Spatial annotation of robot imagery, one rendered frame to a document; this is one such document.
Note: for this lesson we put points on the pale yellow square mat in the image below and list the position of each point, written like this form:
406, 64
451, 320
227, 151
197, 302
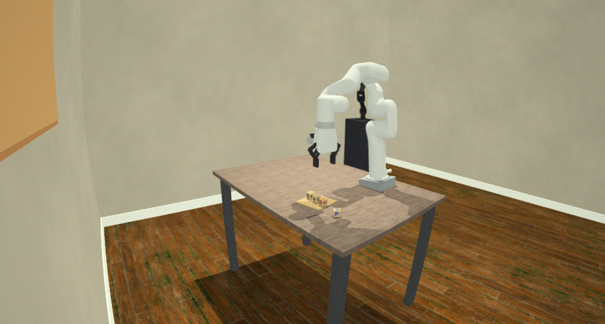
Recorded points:
309, 203

